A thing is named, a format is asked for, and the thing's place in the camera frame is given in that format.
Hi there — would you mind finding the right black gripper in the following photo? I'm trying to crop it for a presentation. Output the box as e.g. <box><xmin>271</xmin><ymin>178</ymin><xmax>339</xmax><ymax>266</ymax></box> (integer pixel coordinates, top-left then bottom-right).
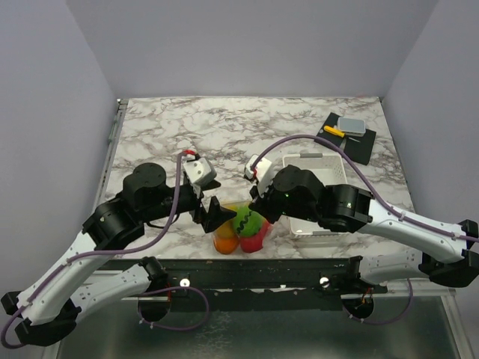
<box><xmin>248</xmin><ymin>174</ymin><xmax>318</xmax><ymax>224</ymax></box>

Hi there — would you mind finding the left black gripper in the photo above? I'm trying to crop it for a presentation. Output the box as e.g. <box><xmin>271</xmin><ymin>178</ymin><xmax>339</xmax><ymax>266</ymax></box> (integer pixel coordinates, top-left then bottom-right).
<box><xmin>142</xmin><ymin>179</ymin><xmax>238</xmax><ymax>232</ymax></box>

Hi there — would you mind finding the dark green toy melon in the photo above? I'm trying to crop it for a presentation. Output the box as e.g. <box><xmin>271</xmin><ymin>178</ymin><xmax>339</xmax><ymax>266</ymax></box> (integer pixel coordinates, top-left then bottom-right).
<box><xmin>232</xmin><ymin>206</ymin><xmax>263</xmax><ymax>237</ymax></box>

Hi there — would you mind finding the orange toy fruit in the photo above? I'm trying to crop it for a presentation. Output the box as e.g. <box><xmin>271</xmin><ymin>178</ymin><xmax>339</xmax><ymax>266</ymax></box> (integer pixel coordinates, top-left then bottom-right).
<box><xmin>213</xmin><ymin>237</ymin><xmax>240</xmax><ymax>255</ymax></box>

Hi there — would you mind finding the clear zip top bag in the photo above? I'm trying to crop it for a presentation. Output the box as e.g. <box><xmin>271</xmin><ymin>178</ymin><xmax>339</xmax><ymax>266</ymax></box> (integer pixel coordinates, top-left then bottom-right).
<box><xmin>213</xmin><ymin>201</ymin><xmax>272</xmax><ymax>255</ymax></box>

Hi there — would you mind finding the small red toy fruit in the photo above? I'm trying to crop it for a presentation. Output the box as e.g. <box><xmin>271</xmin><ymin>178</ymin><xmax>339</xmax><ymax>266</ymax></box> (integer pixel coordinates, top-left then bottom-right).
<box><xmin>259</xmin><ymin>221</ymin><xmax>271</xmax><ymax>238</ymax></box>

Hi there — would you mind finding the red toy apple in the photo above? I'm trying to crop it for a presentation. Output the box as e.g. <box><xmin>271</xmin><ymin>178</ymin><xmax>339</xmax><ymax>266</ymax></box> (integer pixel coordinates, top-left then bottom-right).
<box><xmin>239</xmin><ymin>233</ymin><xmax>264</xmax><ymax>254</ymax></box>

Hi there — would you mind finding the yellow toy mango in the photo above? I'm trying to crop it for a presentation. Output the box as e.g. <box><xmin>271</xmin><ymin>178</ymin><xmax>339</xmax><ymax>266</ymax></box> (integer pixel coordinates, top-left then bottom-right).
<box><xmin>214</xmin><ymin>221</ymin><xmax>236</xmax><ymax>239</ymax></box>

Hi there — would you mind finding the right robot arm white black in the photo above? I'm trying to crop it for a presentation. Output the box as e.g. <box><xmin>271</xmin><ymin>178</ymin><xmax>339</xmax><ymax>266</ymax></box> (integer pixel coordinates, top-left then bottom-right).
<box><xmin>245</xmin><ymin>165</ymin><xmax>478</xmax><ymax>292</ymax></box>

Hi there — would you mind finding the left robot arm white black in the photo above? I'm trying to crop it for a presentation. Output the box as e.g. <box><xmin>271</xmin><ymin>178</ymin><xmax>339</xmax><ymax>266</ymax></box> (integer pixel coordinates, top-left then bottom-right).
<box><xmin>1</xmin><ymin>158</ymin><xmax>235</xmax><ymax>349</ymax></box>

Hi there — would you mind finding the white perforated plastic basket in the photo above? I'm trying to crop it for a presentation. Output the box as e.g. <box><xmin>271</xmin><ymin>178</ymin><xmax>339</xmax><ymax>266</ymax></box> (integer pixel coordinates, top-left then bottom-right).
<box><xmin>282</xmin><ymin>153</ymin><xmax>347</xmax><ymax>244</ymax></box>

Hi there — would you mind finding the black foam block right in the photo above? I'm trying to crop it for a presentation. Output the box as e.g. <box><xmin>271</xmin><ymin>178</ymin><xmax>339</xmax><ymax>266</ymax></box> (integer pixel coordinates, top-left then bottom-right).
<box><xmin>344</xmin><ymin>129</ymin><xmax>376</xmax><ymax>165</ymax></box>

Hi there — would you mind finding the black foam block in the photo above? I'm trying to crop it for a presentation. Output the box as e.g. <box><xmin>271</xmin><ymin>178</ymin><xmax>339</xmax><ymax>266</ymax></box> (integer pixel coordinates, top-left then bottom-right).
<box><xmin>344</xmin><ymin>129</ymin><xmax>376</xmax><ymax>165</ymax></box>
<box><xmin>317</xmin><ymin>112</ymin><xmax>345</xmax><ymax>150</ymax></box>

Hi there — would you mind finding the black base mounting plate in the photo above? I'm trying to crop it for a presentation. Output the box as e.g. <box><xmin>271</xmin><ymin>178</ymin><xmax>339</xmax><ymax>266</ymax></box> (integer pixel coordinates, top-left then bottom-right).
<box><xmin>108</xmin><ymin>256</ymin><xmax>388</xmax><ymax>313</ymax></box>

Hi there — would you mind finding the black foam block left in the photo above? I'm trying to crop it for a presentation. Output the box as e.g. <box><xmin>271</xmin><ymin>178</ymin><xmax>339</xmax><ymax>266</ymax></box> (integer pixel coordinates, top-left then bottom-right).
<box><xmin>317</xmin><ymin>112</ymin><xmax>345</xmax><ymax>150</ymax></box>

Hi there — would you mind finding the grey lidded plastic box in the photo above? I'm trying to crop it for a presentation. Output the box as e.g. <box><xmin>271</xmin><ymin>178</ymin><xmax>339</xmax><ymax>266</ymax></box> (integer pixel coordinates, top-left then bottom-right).
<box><xmin>336</xmin><ymin>117</ymin><xmax>367</xmax><ymax>137</ymax></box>

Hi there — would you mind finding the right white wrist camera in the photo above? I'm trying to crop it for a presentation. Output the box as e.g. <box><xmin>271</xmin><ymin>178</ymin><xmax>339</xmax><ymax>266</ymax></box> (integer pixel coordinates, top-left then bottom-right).
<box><xmin>244</xmin><ymin>154</ymin><xmax>274</xmax><ymax>197</ymax></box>

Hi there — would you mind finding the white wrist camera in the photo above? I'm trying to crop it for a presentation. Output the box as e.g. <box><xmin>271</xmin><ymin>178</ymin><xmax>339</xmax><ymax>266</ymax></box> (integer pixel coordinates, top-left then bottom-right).
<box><xmin>183</xmin><ymin>156</ymin><xmax>217</xmax><ymax>187</ymax></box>
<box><xmin>244</xmin><ymin>154</ymin><xmax>274</xmax><ymax>197</ymax></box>

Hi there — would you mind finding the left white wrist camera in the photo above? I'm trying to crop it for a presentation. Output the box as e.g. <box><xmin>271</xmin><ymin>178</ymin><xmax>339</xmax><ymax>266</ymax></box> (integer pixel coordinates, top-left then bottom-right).
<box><xmin>183</xmin><ymin>156</ymin><xmax>217</xmax><ymax>187</ymax></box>

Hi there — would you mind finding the yellow handled knife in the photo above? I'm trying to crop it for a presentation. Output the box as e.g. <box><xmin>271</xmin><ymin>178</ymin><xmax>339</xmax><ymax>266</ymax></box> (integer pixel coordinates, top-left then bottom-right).
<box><xmin>323</xmin><ymin>126</ymin><xmax>360</xmax><ymax>143</ymax></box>

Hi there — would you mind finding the aluminium rail left edge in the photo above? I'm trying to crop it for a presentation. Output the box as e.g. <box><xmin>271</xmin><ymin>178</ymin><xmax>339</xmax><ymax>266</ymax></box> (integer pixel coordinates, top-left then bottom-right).
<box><xmin>90</xmin><ymin>99</ymin><xmax>129</xmax><ymax>215</ymax></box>

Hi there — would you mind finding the aluminium rail frame front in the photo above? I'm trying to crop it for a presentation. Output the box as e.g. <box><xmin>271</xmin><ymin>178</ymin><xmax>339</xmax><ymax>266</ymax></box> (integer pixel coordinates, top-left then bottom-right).
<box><xmin>43</xmin><ymin>282</ymin><xmax>474</xmax><ymax>358</ymax></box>

